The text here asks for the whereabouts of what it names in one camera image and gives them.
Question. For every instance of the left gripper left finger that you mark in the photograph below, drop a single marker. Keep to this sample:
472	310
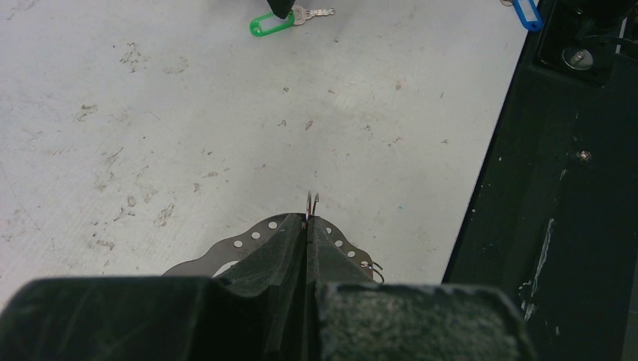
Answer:
255	310

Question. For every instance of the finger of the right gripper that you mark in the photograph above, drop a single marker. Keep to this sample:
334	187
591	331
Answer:
281	8

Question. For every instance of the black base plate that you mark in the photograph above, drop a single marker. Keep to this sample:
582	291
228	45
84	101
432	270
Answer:
552	221

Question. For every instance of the green tagged key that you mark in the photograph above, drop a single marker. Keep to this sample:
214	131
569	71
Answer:
269	23

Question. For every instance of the large metal key ring plate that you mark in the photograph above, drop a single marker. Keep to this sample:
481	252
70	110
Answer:
227	252

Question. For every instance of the blue tagged key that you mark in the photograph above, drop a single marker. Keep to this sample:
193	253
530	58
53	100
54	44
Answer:
527	13

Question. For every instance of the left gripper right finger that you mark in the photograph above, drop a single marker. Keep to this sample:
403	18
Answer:
355	318

